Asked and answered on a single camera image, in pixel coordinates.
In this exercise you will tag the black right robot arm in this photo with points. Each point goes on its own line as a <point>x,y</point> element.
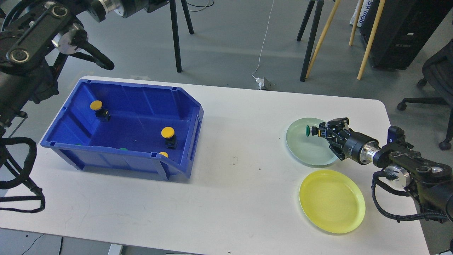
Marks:
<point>403,172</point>

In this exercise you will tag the white printed bag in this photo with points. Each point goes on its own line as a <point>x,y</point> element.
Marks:
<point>362,11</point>

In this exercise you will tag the yellow plate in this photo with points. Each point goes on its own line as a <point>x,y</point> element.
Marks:
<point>332,201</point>

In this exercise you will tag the black office chair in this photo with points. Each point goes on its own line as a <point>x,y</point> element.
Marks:
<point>438,73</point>

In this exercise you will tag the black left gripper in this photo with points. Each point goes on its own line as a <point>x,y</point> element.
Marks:
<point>99,9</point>

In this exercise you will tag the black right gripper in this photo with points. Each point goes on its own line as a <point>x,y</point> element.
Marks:
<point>345,143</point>

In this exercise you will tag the black tripod stand left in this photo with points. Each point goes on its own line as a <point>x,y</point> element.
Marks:
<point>175,30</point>

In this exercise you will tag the black tripod stand right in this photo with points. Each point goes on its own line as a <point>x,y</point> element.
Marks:
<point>318,5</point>

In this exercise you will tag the yellow push button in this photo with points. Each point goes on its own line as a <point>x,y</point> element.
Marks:
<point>102,114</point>
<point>169,134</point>

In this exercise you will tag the blue plastic storage bin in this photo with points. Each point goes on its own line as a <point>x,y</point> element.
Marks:
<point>138,113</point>

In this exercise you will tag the black tripod stand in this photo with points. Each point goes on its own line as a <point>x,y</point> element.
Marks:
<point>318,5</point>
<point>175,30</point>

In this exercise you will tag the light green plate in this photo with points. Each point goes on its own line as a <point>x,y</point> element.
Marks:
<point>311,151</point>

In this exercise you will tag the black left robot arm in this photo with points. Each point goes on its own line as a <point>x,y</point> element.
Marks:
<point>37,37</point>

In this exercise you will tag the black cabinet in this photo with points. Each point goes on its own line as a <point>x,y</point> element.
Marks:
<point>404,28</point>

